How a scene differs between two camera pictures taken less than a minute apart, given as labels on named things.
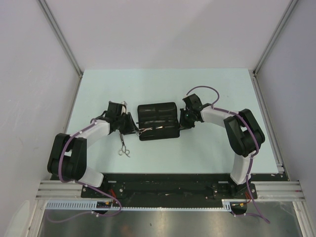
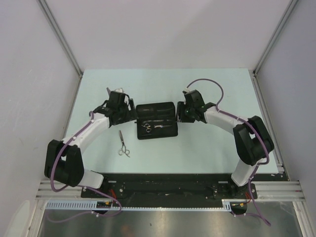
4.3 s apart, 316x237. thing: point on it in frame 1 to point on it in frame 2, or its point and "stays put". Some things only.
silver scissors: [123, 149] stays put
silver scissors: [138, 133] to [148, 129]
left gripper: [131, 128] to [131, 114]
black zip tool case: [158, 121] stays put
